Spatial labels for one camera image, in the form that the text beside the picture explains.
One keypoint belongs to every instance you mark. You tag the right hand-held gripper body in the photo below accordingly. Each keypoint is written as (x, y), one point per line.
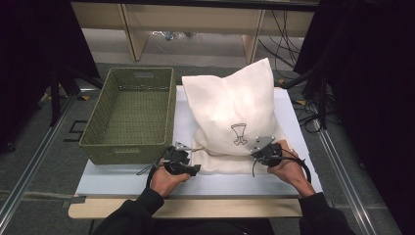
(269, 151)

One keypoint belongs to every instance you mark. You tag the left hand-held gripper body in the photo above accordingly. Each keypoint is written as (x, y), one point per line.
(176, 160)

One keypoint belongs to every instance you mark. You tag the cream mesh laundry bag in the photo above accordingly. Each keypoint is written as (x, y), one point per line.
(231, 104)

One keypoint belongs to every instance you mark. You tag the green woven basket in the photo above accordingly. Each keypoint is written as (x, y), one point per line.
(130, 114)

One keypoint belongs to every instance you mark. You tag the person's left hand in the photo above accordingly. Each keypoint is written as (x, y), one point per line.
(166, 182)

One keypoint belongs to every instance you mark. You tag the person's right hand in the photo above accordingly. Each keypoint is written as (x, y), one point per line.
(292, 169)

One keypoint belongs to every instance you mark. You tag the person's dark lap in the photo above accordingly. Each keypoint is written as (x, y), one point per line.
(215, 227)

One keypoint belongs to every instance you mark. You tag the black metal stand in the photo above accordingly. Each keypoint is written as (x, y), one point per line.
(55, 94)
(321, 98)

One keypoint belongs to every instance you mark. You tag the black curtain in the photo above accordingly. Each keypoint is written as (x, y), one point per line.
(29, 49)
(375, 98)

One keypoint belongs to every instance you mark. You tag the clear plastic clutter under desk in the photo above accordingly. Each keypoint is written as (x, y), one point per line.
(173, 34)

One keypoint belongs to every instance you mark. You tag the light wooden desk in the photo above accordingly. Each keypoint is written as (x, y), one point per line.
(195, 19)

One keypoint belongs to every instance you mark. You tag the aluminium floor rail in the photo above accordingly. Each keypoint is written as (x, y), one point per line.
(29, 169)
(345, 182)

